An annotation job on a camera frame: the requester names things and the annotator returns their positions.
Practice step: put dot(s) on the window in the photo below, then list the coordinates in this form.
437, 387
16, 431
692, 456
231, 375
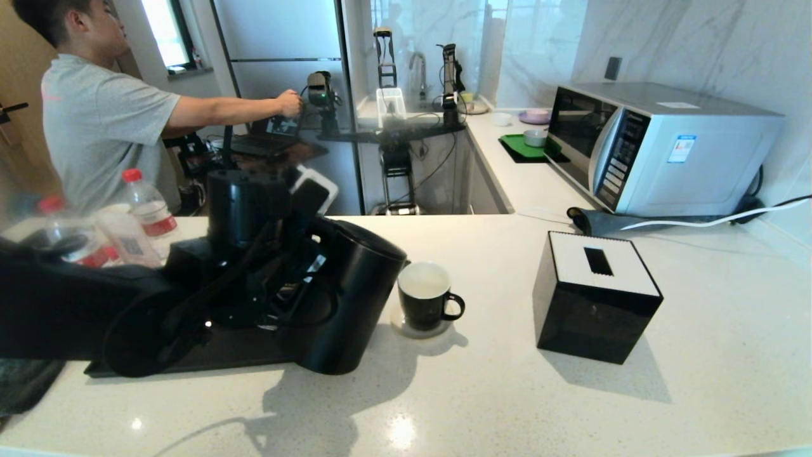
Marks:
165, 32

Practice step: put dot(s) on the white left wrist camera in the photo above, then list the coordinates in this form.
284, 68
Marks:
314, 190

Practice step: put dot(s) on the green mat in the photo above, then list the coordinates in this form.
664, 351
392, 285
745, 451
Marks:
517, 147

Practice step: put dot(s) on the clear water bottle red cap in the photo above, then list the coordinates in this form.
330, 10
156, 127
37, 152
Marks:
149, 209

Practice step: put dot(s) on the black stand with crossbar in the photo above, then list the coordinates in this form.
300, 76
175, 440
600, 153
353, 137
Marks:
396, 165

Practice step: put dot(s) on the round clear coaster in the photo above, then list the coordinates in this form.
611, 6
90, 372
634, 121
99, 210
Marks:
399, 329

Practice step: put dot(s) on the black laptop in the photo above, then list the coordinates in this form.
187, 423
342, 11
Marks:
282, 127

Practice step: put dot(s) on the black camera unit green light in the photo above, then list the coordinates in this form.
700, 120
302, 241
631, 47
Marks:
320, 92

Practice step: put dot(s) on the chrome faucet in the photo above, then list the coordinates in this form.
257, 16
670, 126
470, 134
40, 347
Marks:
422, 76

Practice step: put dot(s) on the beige round dish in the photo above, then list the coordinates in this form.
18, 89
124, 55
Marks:
476, 108

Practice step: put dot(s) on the small white bowl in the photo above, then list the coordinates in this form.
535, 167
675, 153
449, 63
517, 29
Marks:
501, 119

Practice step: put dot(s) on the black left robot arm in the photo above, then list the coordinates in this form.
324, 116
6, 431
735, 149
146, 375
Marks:
63, 304

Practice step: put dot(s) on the silver microwave oven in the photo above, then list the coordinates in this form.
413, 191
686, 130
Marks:
698, 158

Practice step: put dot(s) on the dark wall socket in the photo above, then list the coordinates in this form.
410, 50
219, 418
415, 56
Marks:
611, 68

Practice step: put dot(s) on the person in grey shirt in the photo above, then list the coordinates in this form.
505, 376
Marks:
101, 120

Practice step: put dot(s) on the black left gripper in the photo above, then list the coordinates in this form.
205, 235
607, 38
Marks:
298, 273

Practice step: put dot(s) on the black mug white inside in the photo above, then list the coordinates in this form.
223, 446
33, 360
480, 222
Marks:
422, 308

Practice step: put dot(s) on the grey refrigerator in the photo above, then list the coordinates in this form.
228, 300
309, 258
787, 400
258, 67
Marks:
279, 38

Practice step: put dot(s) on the black tissue box white lid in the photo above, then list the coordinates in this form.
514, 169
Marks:
590, 317

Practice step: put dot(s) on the clear acrylic sign stand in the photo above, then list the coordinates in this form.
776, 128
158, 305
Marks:
130, 244

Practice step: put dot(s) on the black jointed arm behind glass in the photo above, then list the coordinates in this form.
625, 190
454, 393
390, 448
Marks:
450, 76

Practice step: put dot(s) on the brown wooden desk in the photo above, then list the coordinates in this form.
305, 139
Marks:
304, 152

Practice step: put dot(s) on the black electric kettle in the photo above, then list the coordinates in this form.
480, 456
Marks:
355, 298

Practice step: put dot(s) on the small pale bowl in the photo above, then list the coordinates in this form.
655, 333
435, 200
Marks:
535, 138

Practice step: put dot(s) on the tall black rack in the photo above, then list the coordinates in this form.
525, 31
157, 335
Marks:
385, 70

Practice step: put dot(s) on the black rectangular serving tray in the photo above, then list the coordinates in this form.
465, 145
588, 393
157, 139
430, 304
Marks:
241, 352

